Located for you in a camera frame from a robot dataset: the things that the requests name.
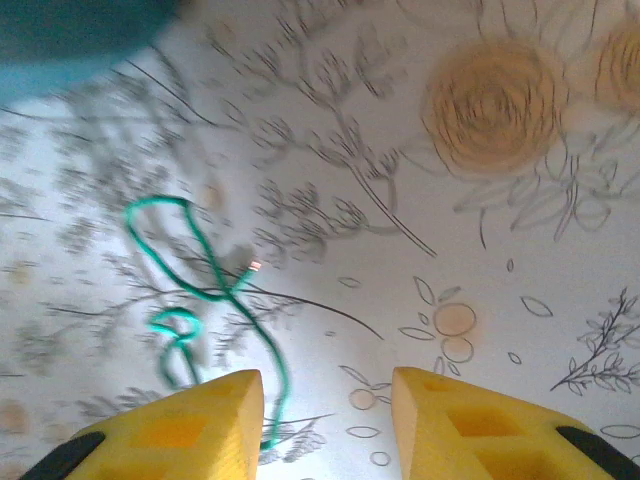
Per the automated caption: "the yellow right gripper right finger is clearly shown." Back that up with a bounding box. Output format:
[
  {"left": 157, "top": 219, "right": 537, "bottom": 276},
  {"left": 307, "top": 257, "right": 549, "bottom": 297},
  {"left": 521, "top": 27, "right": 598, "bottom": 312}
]
[{"left": 390, "top": 366, "right": 640, "bottom": 480}]

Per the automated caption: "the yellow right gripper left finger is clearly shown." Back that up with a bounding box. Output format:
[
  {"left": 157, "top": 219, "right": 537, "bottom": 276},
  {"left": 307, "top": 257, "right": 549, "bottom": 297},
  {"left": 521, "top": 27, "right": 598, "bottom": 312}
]
[{"left": 19, "top": 368, "right": 265, "bottom": 480}]

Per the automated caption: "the thin green cable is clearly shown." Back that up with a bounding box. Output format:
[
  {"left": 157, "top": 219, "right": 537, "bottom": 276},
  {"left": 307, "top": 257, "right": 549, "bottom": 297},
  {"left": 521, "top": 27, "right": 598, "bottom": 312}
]
[{"left": 122, "top": 194, "right": 293, "bottom": 452}]

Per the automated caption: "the floral patterned tablecloth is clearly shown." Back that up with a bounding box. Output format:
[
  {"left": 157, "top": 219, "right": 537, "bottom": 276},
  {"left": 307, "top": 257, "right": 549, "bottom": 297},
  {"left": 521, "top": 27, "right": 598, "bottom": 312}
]
[{"left": 0, "top": 0, "right": 640, "bottom": 480}]

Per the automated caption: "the teal plastic bin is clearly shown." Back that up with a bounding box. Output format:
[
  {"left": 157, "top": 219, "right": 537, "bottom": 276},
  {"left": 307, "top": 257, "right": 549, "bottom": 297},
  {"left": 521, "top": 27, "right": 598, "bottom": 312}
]
[{"left": 0, "top": 0, "right": 186, "bottom": 106}]

